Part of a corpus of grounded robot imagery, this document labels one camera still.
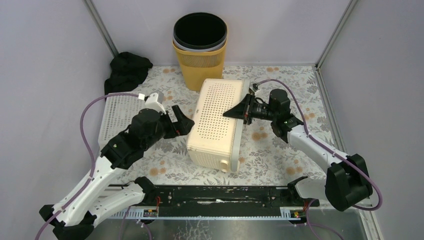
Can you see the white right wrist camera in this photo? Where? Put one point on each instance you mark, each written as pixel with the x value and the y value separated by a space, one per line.
pixel 254 89

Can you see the yellow perforated waste bin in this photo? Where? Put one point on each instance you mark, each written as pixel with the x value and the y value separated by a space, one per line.
pixel 196 67

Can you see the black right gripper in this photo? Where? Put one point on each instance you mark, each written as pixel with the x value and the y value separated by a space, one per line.
pixel 243 110

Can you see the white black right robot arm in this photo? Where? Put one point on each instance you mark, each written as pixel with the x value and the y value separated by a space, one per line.
pixel 346 176

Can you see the black bin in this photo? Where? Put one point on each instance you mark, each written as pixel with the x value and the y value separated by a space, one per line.
pixel 199 31

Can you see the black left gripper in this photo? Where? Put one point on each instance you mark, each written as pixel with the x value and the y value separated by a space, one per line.
pixel 175 126

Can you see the black crumpled cloth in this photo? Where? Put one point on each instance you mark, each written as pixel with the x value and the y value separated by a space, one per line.
pixel 128 71

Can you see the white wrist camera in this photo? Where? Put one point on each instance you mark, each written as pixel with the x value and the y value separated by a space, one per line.
pixel 153 101
pixel 254 89

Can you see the cream large plastic basket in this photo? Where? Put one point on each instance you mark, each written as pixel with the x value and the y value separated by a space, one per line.
pixel 214 141

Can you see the white perforated plastic basket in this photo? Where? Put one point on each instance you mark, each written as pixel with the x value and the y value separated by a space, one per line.
pixel 117 115

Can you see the floral patterned table mat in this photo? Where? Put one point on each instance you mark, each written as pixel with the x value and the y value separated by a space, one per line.
pixel 265 160

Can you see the grey bin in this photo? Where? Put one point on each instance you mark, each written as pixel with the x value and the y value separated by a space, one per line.
pixel 211 49

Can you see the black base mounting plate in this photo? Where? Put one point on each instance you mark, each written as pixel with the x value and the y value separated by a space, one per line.
pixel 187 201

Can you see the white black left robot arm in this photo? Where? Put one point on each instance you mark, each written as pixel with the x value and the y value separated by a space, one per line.
pixel 77 214

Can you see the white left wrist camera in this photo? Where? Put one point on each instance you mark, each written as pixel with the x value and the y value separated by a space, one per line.
pixel 153 101

